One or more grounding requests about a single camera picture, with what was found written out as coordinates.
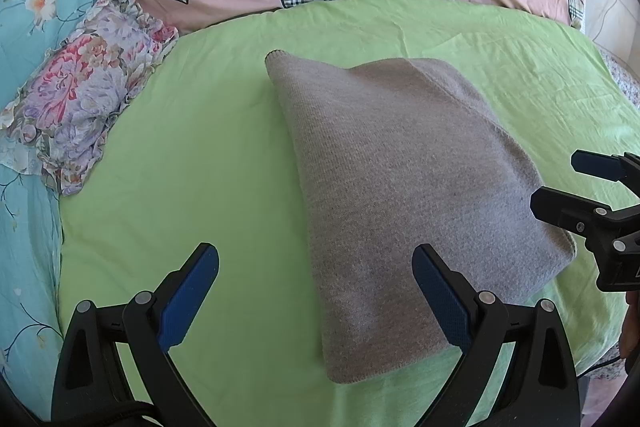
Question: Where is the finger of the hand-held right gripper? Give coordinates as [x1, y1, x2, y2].
[571, 149, 640, 195]
[530, 186, 615, 239]

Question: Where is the light blue floral sheet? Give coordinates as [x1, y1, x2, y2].
[0, 0, 146, 408]

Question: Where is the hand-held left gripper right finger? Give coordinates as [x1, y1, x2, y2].
[411, 243, 581, 427]

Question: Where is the green bed sheet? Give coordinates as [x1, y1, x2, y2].
[57, 0, 633, 427]

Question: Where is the beige knit sweater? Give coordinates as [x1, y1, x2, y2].
[265, 50, 578, 385]

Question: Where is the patterned mattress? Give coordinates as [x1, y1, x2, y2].
[597, 44, 640, 112]

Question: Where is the floral ruffled pillow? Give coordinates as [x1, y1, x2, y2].
[0, 0, 180, 198]

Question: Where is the black cable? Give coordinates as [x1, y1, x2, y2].
[577, 353, 630, 379]

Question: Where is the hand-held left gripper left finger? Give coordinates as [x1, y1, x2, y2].
[51, 243, 221, 427]

